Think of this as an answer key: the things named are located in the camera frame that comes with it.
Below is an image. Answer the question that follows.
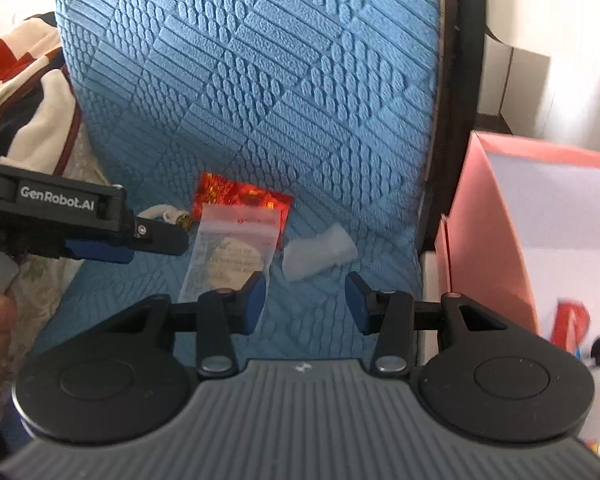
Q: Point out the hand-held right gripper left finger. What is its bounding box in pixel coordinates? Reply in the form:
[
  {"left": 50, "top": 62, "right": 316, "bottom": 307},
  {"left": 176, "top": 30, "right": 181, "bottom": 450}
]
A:
[{"left": 100, "top": 270, "right": 268, "bottom": 380}]

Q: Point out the clear zip bag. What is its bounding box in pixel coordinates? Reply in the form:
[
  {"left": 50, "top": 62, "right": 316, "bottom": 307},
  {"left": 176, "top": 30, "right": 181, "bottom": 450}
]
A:
[{"left": 177, "top": 202, "right": 289, "bottom": 322}]

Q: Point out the red blue plastic packet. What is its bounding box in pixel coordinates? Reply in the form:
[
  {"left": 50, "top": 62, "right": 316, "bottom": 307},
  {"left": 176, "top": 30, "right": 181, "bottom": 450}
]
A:
[{"left": 552, "top": 297, "right": 594, "bottom": 357}]

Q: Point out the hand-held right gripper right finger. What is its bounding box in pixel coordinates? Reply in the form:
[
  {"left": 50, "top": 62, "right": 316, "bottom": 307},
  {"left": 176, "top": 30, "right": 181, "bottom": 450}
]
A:
[{"left": 344, "top": 270, "right": 510, "bottom": 380}]

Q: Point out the small white cloth piece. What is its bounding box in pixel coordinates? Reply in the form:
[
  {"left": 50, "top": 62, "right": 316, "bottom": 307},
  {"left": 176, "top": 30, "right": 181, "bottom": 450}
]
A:
[{"left": 282, "top": 224, "right": 357, "bottom": 284}]

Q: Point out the white fabric ring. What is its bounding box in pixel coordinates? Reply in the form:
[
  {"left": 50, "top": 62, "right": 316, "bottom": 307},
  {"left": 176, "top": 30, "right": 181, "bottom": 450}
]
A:
[{"left": 140, "top": 203, "right": 192, "bottom": 232}]

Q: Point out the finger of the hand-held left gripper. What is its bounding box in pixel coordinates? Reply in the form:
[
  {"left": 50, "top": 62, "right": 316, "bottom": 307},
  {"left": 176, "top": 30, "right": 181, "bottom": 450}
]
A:
[
  {"left": 131, "top": 216, "right": 190, "bottom": 256},
  {"left": 62, "top": 238, "right": 135, "bottom": 265}
]

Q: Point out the white folding chair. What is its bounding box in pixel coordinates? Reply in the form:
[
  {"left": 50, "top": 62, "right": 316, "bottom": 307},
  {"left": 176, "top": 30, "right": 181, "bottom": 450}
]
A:
[{"left": 420, "top": 0, "right": 489, "bottom": 256}]

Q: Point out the shiny red foil packet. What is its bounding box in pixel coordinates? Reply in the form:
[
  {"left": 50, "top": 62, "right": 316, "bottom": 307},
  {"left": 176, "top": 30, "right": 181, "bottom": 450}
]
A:
[{"left": 190, "top": 172, "right": 294, "bottom": 251}]

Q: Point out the pink cardboard box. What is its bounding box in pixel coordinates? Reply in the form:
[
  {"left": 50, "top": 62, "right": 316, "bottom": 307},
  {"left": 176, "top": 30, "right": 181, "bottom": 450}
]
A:
[{"left": 440, "top": 130, "right": 600, "bottom": 463}]

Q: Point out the blue textured chair cushion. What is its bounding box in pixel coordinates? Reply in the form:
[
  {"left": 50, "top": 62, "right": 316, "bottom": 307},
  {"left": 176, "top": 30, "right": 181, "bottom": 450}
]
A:
[{"left": 50, "top": 0, "right": 449, "bottom": 362}]

